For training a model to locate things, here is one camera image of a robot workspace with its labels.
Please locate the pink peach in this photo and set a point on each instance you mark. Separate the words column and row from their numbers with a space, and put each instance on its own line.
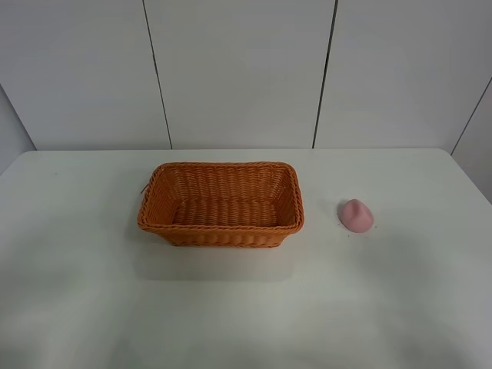
column 355, row 216

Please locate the orange woven rectangular basket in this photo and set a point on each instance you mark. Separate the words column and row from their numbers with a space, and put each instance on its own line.
column 240, row 205

